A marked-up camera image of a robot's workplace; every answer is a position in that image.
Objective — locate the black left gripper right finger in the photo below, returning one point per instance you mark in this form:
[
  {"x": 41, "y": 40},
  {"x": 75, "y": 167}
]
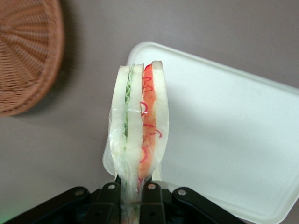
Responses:
[{"x": 154, "y": 205}]

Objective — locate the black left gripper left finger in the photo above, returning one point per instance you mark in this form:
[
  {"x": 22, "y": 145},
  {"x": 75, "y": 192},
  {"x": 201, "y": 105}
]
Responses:
[{"x": 105, "y": 205}]

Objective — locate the triangle sandwich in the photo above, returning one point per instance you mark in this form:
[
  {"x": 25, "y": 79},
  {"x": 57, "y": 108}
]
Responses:
[{"x": 133, "y": 116}]

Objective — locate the cream rectangular tray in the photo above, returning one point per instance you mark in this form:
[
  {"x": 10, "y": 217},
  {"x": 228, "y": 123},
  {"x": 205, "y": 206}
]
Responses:
[{"x": 222, "y": 128}]

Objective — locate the round brown wicker basket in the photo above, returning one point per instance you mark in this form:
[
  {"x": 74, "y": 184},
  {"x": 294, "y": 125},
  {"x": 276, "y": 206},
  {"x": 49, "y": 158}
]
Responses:
[{"x": 25, "y": 58}]

